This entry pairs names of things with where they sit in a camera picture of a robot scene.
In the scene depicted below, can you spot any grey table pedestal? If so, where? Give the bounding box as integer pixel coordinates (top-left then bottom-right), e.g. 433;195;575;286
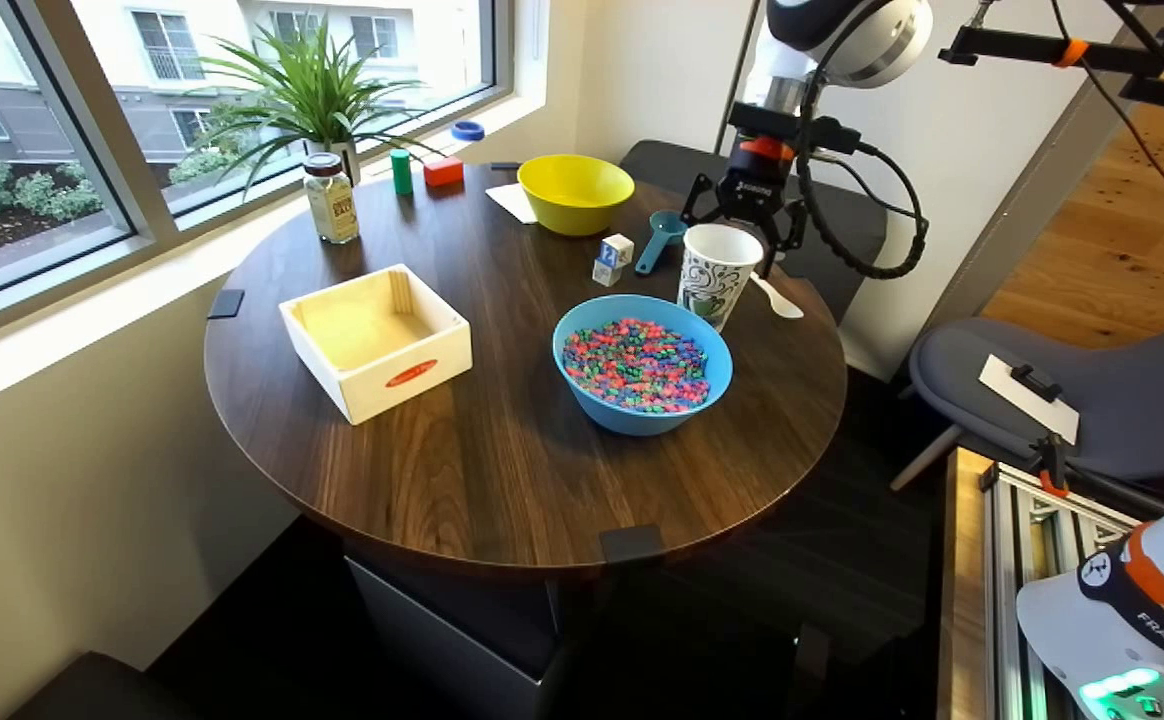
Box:
335;535;572;720

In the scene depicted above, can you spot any blue plastic bowl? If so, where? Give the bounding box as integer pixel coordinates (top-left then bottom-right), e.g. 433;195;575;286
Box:
548;293;736;441

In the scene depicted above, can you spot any white plastic spoon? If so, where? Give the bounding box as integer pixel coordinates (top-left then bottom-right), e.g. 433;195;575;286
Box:
746;269;809;323

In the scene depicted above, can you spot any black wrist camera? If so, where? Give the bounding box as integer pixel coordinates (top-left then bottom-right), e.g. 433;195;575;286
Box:
719;101;870;159

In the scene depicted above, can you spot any blue grey chair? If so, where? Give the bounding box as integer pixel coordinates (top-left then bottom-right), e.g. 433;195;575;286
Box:
890;314;1164;501

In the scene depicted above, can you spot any white printed cube block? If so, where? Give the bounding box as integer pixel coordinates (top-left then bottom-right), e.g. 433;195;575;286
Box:
589;234;640;293

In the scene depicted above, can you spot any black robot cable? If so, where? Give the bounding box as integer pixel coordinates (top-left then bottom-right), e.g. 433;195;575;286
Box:
791;71;932;286

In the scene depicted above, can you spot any colourful beads heap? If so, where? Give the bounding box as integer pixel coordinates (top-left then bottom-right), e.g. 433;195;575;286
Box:
562;315;716;417

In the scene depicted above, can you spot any white wooden box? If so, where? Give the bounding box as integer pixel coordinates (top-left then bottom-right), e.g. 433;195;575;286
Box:
278;261;477;430

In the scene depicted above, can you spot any white paper sheet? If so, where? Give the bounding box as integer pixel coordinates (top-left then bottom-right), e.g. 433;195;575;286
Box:
479;179;544;230

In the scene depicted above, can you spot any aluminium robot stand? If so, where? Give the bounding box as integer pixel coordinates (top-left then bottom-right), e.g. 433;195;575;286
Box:
936;446;1154;720

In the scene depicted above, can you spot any teal measuring scoop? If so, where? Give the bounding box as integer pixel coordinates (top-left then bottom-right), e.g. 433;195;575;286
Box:
632;207;692;282

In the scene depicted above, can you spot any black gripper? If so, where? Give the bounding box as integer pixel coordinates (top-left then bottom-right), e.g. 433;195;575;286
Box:
678;148;814;277

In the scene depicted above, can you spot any red block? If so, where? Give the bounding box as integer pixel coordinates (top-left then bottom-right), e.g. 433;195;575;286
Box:
421;157;468;202

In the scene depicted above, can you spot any white tag black clip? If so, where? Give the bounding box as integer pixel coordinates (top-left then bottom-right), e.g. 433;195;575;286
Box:
976;350;1090;452

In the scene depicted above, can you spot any glass jar black lid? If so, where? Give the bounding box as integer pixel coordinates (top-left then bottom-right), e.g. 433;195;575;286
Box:
300;151;366;254

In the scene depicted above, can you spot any yellow plastic bowl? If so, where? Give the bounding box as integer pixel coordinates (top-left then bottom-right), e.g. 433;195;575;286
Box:
512;151;640;240

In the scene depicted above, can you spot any green spiky plant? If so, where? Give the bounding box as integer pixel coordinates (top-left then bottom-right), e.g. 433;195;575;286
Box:
186;16;446;185

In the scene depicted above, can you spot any white patterned paper cup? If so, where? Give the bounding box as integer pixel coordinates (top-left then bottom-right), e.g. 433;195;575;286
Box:
673;219;767;335

